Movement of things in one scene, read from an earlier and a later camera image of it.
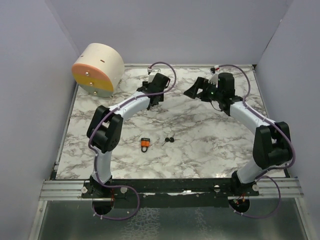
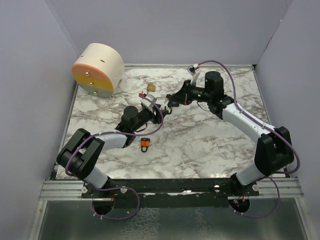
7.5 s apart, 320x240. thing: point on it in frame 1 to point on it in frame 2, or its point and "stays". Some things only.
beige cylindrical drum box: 99,70 stays
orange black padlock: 145,142 stays
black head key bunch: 171,139 to 170,101
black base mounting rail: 170,192 stays
